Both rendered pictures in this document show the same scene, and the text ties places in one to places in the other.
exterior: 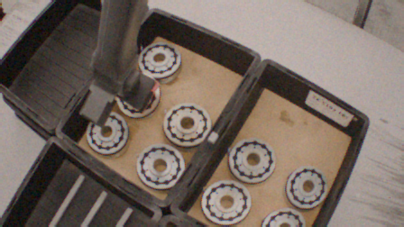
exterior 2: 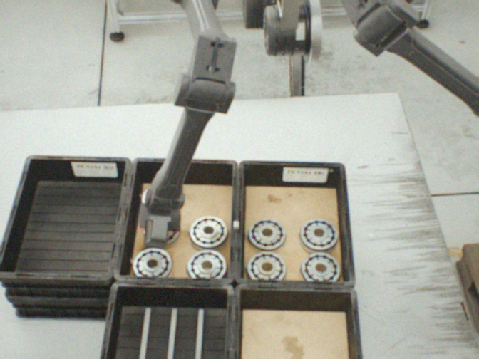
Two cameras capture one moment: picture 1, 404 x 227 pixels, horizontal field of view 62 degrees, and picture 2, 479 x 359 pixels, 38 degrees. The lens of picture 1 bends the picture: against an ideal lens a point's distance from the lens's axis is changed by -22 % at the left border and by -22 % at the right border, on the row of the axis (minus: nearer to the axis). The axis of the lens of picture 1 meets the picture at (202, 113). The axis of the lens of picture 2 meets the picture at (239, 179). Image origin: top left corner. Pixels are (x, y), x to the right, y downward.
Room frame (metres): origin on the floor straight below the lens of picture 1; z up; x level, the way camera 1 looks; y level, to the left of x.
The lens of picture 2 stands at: (-0.59, 0.45, 2.41)
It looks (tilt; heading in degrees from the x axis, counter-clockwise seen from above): 51 degrees down; 332
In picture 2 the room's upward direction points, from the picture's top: 1 degrees clockwise
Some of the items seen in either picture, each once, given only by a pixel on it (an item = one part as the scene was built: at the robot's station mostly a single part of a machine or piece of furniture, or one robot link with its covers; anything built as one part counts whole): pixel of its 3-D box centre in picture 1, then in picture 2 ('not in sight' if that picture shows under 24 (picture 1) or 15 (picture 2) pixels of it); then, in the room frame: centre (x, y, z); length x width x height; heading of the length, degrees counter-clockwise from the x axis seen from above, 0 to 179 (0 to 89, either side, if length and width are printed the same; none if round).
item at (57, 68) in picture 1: (66, 55); (70, 226); (0.56, 0.36, 0.87); 0.40 x 0.30 x 0.11; 151
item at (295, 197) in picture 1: (307, 186); (318, 233); (0.24, -0.23, 0.86); 0.10 x 0.10 x 0.01
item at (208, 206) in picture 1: (226, 203); (266, 268); (0.21, -0.06, 0.86); 0.10 x 0.10 x 0.01
